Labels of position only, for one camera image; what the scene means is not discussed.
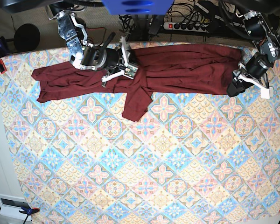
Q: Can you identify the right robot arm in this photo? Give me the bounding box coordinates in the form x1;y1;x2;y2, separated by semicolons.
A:
0;0;131;70

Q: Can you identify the black round stool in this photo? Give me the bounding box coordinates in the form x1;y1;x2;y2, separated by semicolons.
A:
14;23;40;52

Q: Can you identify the maroon t-shirt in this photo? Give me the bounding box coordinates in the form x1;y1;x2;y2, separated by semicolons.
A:
32;44;242;121

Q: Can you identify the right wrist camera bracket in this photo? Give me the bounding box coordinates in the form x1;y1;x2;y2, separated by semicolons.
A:
101;36;139;87

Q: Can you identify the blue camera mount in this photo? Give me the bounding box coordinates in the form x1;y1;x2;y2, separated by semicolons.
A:
102;0;174;15

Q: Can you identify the white wall vent panel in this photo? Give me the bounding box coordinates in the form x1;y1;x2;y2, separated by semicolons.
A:
0;194;29;221

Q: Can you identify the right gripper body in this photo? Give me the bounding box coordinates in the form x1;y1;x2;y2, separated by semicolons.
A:
70;45;120;71

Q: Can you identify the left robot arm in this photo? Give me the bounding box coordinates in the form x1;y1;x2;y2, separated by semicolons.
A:
218;0;280;99

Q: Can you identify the left table clamp lower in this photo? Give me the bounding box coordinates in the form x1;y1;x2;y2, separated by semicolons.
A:
0;206;40;224

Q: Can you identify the patterned tablecloth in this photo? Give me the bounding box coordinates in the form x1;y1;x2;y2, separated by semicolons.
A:
0;48;280;224

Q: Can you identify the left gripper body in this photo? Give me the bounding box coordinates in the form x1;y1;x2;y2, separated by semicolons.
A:
242;53;271;79

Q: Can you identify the white power strip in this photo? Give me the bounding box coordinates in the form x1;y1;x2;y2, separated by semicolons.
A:
163;22;208;33

